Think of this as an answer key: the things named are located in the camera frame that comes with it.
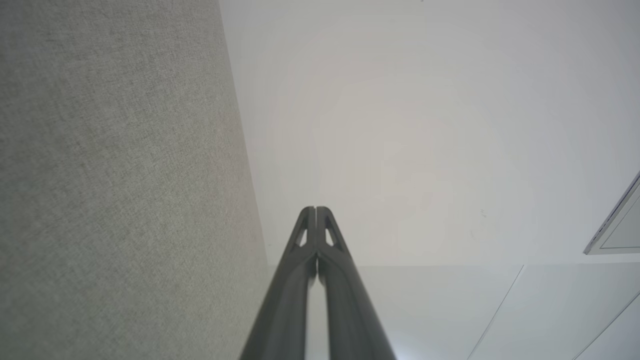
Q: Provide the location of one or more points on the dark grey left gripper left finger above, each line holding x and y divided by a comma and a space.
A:
282, 310

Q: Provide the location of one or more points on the white framed wall fixture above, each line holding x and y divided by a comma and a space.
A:
622, 227

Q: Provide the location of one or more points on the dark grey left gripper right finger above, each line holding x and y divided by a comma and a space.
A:
355, 320

